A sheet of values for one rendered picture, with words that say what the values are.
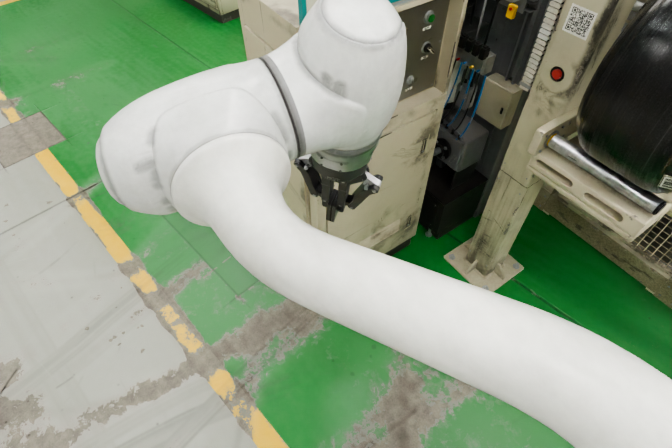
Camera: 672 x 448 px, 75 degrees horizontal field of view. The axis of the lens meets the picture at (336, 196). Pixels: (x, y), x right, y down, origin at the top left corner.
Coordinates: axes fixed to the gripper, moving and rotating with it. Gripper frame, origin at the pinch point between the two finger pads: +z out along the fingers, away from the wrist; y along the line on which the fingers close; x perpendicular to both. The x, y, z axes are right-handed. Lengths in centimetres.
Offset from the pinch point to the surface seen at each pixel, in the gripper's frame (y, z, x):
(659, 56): 52, 0, 56
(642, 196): 73, 34, 46
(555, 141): 51, 42, 61
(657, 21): 50, -3, 62
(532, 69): 39, 38, 81
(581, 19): 42, 16, 81
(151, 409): -48, 121, -53
